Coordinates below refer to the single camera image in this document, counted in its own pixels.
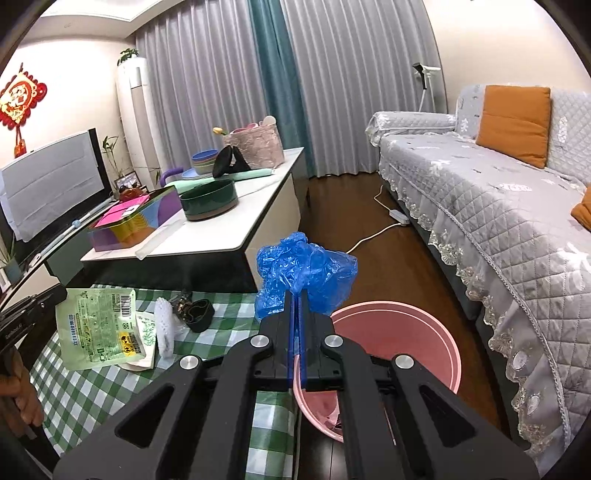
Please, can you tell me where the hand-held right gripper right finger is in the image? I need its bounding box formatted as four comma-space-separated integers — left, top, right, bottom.
299, 293, 541, 480

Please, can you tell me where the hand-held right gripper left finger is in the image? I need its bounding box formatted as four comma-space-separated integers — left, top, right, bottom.
53, 291, 301, 480

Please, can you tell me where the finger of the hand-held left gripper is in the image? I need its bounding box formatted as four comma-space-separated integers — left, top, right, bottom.
0, 285, 68, 315
14, 298, 65, 325

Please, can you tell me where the light green packet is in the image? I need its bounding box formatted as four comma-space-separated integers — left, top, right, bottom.
55, 287, 147, 371

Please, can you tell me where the blue plastic bag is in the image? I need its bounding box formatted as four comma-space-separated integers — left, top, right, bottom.
255, 232, 358, 321

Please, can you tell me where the dark wrapper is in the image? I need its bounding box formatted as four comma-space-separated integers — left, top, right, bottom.
171, 290, 216, 333

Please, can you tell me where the pink bucket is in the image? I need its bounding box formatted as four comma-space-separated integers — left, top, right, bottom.
293, 301, 462, 445

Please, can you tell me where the white wrapper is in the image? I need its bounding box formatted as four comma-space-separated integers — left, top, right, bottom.
154, 296, 186, 361

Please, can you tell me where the person's left hand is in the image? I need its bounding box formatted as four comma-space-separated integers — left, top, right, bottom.
0, 354, 45, 431

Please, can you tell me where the small potted plant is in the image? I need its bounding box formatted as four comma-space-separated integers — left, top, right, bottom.
0, 242, 21, 283

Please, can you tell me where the television stand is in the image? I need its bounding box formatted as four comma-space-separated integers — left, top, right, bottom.
0, 198, 122, 315

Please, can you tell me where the green checked tablecloth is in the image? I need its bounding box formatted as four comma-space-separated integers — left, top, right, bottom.
30, 288, 301, 480

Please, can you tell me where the white paper bag green print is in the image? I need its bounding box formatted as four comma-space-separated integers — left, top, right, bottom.
121, 310, 160, 370

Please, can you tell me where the television with grey cover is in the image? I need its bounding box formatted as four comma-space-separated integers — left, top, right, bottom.
0, 128, 114, 259

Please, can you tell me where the white coffee table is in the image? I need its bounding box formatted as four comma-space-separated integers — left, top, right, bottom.
81, 147, 309, 296

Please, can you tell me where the colourful box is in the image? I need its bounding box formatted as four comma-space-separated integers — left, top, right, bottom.
88, 187, 183, 252

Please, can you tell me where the clear plastic sheet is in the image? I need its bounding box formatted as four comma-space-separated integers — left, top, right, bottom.
135, 215, 185, 260

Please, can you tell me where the dark green round bowl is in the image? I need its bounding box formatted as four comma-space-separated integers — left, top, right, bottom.
178, 178, 239, 222

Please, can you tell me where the thin green plant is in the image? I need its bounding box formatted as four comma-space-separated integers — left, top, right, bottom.
100, 135, 130, 181

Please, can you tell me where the black hat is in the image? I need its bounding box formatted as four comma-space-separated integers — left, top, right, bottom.
212, 144, 252, 178

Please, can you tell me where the stack of coloured bowls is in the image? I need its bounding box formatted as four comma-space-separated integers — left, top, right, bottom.
191, 148, 222, 176

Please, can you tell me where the pink quilted basket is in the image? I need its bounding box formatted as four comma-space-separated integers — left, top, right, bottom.
222, 121, 286, 169

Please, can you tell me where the red knot decoration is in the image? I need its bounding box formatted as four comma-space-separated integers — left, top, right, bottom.
0, 62, 48, 160

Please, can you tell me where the grey quilted sofa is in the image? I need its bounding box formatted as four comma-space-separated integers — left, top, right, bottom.
365, 83, 591, 462

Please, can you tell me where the white standing air conditioner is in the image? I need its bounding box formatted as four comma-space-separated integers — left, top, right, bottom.
115, 56, 160, 185

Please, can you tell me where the teal curtain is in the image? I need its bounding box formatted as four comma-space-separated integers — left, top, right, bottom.
247, 0, 317, 178

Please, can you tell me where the grey curtain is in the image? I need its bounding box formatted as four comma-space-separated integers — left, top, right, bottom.
134, 0, 269, 178
279, 0, 446, 178

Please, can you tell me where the orange cushion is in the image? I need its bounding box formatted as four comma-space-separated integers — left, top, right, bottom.
570, 182, 591, 232
475, 84, 552, 169

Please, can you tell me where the white power cable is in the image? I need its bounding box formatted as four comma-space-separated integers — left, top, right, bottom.
346, 182, 400, 254

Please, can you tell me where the photo frame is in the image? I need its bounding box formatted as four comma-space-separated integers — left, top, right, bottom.
113, 171, 141, 192

